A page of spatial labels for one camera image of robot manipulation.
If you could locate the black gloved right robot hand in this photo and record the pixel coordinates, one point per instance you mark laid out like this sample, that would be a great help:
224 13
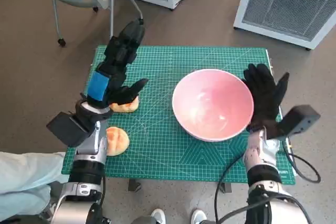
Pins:
265 98

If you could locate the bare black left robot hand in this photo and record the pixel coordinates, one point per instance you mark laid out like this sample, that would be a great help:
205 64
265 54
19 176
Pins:
113 77

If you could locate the oblong grilled toy bread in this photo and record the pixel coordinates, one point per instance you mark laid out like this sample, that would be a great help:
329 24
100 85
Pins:
126 107

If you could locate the pink bowl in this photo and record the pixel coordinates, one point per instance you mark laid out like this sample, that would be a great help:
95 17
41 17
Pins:
210 98

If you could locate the round toy bread bun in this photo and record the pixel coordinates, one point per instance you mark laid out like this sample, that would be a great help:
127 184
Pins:
118 140

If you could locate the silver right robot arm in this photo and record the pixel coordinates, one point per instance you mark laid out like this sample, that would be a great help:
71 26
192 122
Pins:
265 176

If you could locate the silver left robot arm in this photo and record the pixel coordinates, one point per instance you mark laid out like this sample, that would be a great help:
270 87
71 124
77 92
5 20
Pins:
86 166

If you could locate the grey metal pole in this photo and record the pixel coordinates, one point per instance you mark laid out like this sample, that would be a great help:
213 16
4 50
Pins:
111 11

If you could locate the green cutting mat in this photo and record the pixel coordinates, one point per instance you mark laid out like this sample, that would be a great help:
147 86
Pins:
157 134

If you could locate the large white mesh cabinet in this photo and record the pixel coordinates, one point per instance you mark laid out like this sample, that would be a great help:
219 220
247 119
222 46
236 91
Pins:
283 11

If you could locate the white shoe-shaped foot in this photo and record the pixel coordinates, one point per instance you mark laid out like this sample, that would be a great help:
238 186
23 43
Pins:
158 216
199 216

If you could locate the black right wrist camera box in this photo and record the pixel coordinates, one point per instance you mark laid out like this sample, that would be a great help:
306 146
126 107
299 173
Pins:
299 120

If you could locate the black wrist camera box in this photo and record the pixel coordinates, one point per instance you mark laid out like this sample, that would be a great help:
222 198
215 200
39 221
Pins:
67 129
299 120

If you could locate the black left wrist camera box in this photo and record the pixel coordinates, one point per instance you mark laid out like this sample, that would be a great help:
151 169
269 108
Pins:
67 129

